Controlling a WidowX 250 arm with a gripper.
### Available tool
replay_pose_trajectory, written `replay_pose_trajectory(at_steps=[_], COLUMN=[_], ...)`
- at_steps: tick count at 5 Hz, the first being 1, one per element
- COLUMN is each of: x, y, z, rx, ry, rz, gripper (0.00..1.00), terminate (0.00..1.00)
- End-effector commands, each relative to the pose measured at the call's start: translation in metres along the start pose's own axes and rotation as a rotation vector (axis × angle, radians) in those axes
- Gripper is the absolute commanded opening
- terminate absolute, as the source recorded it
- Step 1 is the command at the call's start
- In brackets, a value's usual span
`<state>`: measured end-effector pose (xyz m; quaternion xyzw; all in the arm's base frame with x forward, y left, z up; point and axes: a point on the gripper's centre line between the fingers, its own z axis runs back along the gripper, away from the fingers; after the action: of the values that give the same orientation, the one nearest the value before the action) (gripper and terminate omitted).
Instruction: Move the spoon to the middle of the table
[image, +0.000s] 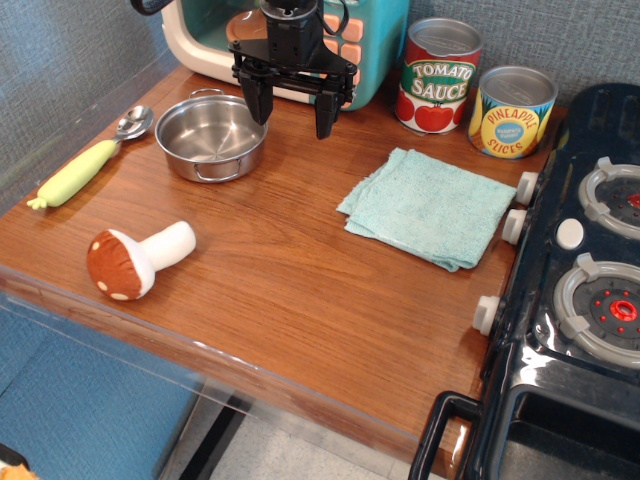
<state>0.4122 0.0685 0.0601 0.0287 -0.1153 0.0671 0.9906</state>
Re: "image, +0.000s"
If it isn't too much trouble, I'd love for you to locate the white stove knob middle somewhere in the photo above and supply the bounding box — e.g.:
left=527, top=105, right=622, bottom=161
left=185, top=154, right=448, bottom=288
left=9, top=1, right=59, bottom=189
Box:
left=502, top=209, right=527, bottom=245

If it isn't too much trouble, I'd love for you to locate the orange object at corner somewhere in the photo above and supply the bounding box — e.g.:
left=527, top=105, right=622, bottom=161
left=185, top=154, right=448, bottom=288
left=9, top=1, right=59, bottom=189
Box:
left=0, top=444, right=39, bottom=480

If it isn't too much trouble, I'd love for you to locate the tomato sauce can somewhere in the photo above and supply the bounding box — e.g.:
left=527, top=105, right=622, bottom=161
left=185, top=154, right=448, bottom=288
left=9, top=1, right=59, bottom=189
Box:
left=395, top=17, right=483, bottom=134

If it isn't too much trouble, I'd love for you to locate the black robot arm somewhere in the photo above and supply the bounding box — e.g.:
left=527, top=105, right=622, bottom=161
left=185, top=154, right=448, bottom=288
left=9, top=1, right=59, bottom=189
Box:
left=229, top=1, right=357, bottom=139

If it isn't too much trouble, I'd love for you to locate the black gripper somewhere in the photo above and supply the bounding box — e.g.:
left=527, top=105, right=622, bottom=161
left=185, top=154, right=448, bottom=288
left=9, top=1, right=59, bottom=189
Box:
left=229, top=13, right=357, bottom=140

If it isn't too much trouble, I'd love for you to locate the spoon with green handle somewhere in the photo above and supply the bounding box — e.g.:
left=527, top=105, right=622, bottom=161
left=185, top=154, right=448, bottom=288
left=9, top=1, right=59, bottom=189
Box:
left=27, top=105, right=154, bottom=210

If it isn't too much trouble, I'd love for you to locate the grey burner ring front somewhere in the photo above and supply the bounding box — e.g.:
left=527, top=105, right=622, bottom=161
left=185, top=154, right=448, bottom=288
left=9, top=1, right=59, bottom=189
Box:
left=552, top=252, right=640, bottom=370

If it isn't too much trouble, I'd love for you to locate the small steel pot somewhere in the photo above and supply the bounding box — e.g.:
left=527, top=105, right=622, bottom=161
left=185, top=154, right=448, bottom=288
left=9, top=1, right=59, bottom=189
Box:
left=155, top=88, right=268, bottom=184

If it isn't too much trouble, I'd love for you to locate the black toy stove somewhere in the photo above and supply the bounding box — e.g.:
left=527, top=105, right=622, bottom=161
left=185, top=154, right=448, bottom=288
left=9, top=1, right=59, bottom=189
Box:
left=410, top=83, right=639, bottom=479

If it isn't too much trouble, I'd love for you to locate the teal toy microwave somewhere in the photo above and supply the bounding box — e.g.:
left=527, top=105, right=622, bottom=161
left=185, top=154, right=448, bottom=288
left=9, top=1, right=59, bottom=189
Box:
left=161, top=0, right=409, bottom=111

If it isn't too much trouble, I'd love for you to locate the white stove knob bottom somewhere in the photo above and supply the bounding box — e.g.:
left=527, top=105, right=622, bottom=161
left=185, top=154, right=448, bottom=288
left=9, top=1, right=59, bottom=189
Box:
left=472, top=296, right=501, bottom=336

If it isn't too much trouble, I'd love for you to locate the white stove knob top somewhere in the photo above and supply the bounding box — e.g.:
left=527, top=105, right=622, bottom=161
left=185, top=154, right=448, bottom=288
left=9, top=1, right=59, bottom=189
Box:
left=515, top=172, right=539, bottom=206

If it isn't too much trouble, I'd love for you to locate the grey burner ring rear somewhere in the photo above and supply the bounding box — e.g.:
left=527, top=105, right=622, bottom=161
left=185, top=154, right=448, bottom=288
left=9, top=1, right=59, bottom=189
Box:
left=578, top=156, right=640, bottom=241

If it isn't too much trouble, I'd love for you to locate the pineapple slices can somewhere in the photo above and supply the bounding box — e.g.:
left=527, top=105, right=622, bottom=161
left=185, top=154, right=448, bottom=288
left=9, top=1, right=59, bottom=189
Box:
left=468, top=65, right=558, bottom=159

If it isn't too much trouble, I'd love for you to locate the grey burner ring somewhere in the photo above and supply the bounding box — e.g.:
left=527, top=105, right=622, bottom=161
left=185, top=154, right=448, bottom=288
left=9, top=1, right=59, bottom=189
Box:
left=552, top=252, right=640, bottom=370
left=578, top=156, right=640, bottom=241

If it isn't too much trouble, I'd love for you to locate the orange microwave plate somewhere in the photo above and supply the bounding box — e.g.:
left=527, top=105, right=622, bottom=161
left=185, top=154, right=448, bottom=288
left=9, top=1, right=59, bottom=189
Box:
left=226, top=9, right=267, bottom=42

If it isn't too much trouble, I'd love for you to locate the plush brown mushroom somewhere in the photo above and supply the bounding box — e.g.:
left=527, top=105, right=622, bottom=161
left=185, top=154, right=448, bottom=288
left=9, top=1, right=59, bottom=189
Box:
left=86, top=221, right=196, bottom=301

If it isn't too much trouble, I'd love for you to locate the light blue folded cloth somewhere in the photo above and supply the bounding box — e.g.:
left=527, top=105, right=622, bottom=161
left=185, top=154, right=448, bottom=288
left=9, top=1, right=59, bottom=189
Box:
left=337, top=148, right=516, bottom=272

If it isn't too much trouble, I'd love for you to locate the white stove knob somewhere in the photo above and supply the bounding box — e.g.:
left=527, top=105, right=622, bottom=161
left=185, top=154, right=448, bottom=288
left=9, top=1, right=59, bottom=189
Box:
left=472, top=296, right=501, bottom=336
left=502, top=209, right=527, bottom=245
left=515, top=172, right=539, bottom=206

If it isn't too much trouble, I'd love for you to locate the white round stove button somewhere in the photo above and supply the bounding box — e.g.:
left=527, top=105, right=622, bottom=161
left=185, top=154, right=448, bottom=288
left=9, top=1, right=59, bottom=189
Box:
left=556, top=218, right=584, bottom=250

